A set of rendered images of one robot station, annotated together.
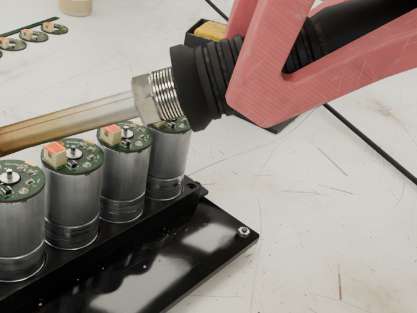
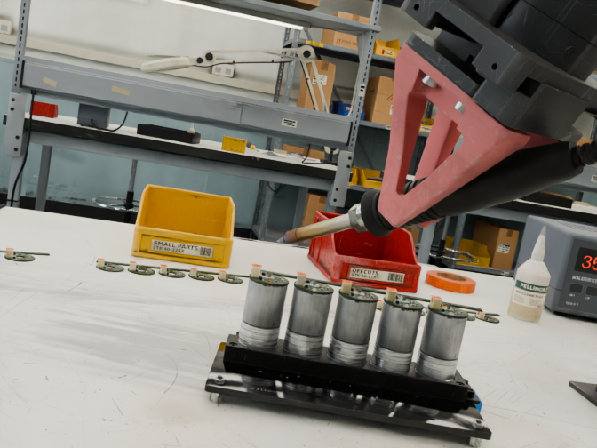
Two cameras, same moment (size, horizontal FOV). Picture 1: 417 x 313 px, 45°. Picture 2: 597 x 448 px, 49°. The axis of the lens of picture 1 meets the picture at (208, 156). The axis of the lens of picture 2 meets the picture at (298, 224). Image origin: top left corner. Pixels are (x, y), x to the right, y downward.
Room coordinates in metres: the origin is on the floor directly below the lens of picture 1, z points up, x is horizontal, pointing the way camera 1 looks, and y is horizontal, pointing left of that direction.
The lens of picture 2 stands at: (-0.10, -0.24, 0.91)
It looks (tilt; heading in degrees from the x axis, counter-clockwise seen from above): 8 degrees down; 54
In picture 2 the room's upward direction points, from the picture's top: 10 degrees clockwise
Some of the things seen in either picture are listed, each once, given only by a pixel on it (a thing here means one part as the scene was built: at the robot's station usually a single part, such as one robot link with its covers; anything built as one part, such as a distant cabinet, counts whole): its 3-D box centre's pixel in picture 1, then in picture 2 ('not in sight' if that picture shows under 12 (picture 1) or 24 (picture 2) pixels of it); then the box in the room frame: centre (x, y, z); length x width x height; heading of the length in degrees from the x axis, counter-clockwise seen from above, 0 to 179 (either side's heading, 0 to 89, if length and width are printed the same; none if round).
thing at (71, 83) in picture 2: not in sight; (194, 108); (1.03, 2.18, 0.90); 1.30 x 0.06 x 0.12; 157
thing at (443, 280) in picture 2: not in sight; (450, 281); (0.51, 0.28, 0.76); 0.06 x 0.06 x 0.01
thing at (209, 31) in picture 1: (227, 40); not in sight; (0.49, 0.01, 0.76); 0.07 x 0.05 x 0.02; 81
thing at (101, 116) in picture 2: not in sight; (94, 115); (0.73, 2.48, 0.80); 0.15 x 0.12 x 0.10; 68
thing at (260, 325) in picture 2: not in sight; (262, 316); (0.12, 0.09, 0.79); 0.02 x 0.02 x 0.05
